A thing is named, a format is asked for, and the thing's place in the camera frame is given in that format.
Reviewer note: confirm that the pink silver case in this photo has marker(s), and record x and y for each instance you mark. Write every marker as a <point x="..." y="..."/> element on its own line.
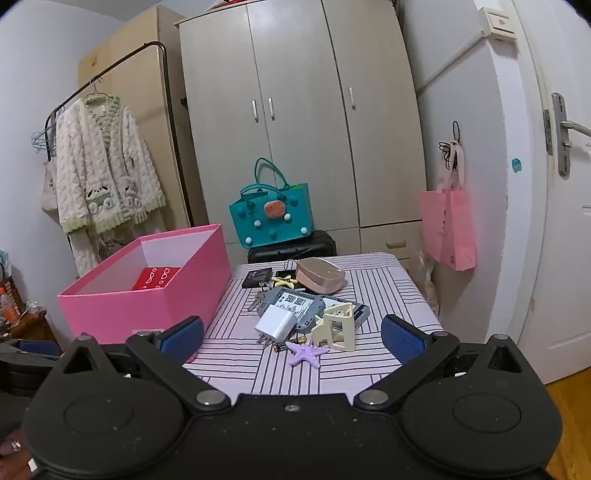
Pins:
<point x="318" y="277"/>

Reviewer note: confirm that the beige tote bag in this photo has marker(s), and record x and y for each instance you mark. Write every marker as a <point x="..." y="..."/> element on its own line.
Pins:
<point x="48" y="189"/>

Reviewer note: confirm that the pink shopping bag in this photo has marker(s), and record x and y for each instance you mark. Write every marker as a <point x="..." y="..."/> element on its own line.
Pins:
<point x="452" y="230"/>

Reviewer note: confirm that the pink cardboard box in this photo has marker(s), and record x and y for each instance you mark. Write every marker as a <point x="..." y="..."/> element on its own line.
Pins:
<point x="138" y="309"/>

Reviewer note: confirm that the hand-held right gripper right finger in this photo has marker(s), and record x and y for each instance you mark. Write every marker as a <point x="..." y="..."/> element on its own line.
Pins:
<point x="401" y="341"/>

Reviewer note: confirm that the bunch of keys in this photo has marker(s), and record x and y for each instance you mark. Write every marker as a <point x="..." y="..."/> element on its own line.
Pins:
<point x="259" y="302"/>

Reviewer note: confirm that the wooden wardrobe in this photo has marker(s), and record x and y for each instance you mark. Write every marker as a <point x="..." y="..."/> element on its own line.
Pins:
<point x="138" y="69"/>

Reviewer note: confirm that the red printed paper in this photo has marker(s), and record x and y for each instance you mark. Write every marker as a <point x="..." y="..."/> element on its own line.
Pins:
<point x="154" y="279"/>

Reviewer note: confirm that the yellow starfish clip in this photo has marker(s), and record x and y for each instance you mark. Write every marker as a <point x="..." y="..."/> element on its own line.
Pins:
<point x="284" y="281"/>

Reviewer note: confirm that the black suitcase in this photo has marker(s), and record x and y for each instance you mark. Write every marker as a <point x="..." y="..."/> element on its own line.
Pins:
<point x="318" y="244"/>

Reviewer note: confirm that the small black gold battery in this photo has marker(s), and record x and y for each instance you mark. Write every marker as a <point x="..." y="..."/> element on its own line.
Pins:
<point x="298" y="340"/>
<point x="280" y="347"/>

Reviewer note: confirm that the striped tablecloth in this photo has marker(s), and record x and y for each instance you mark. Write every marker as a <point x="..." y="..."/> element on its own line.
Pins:
<point x="369" y="286"/>

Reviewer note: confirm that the fluffy cream green cardigan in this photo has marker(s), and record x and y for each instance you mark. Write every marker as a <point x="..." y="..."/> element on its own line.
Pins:
<point x="106" y="161"/>

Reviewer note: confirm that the blue clothes hanger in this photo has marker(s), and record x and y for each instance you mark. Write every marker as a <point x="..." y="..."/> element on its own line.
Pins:
<point x="41" y="141"/>

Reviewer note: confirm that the teal felt handbag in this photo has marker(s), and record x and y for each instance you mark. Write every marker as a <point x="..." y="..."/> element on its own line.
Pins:
<point x="272" y="226"/>

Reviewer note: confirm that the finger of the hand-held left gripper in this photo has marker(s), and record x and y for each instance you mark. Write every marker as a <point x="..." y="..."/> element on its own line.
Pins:
<point x="21" y="376"/>
<point x="39" y="348"/>

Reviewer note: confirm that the teal wall sticker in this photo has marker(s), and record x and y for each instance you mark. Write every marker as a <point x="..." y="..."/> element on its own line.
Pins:
<point x="516" y="165"/>

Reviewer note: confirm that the white door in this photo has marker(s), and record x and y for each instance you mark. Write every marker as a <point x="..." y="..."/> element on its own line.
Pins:
<point x="563" y="277"/>

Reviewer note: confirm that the dark grey plastic cover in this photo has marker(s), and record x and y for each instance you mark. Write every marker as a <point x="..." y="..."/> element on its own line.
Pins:
<point x="355" y="311"/>

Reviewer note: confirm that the grey tray with batteries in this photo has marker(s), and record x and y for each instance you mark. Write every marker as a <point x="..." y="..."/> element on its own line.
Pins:
<point x="295" y="302"/>

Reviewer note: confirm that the wooden side table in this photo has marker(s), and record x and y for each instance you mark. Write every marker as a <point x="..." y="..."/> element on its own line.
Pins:
<point x="34" y="325"/>

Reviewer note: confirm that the pile of colourful packets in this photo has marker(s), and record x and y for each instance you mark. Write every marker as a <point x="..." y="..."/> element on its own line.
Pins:
<point x="8" y="295"/>

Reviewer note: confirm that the black clothes rack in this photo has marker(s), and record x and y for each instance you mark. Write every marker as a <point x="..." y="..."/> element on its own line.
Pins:
<point x="157" y="43"/>

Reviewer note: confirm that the beige wardrobe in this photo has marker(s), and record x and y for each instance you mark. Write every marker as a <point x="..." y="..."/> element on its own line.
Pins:
<point x="300" y="138"/>

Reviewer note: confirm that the purple starfish clip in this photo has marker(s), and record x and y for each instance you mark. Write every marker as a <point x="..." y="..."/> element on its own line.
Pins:
<point x="304" y="353"/>

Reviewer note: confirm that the white charger plug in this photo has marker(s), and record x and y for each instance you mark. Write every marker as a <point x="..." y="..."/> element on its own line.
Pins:
<point x="274" y="325"/>

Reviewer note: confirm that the cream multi-plug adapter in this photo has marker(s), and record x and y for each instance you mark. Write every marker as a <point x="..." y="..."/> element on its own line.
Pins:
<point x="347" y="339"/>

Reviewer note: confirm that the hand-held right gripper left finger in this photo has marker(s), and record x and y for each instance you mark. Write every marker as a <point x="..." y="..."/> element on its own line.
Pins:
<point x="182" y="339"/>

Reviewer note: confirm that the clear plastic bag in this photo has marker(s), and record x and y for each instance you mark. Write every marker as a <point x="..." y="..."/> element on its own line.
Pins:
<point x="429" y="281"/>

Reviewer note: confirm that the cream light switch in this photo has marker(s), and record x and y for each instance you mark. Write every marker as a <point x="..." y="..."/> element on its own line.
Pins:
<point x="497" y="23"/>

